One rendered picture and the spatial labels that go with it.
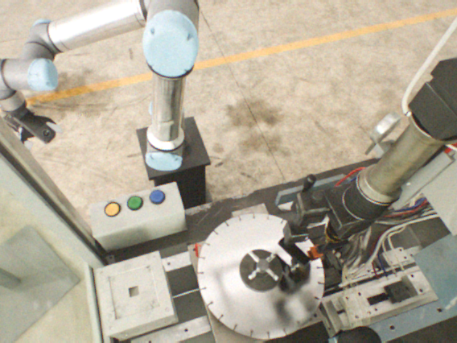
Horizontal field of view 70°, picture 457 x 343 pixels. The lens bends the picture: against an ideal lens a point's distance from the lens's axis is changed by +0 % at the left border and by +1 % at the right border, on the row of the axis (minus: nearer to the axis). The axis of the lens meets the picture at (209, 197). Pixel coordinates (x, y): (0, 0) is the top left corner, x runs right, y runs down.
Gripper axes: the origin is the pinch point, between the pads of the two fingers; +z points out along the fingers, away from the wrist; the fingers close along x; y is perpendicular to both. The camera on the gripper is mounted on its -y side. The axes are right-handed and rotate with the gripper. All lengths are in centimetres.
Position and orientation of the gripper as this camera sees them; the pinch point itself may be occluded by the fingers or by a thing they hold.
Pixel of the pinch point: (47, 148)
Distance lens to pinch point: 122.1
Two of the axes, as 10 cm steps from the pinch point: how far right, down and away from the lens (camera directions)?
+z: -0.1, 4.7, 8.8
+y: -8.4, -4.9, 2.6
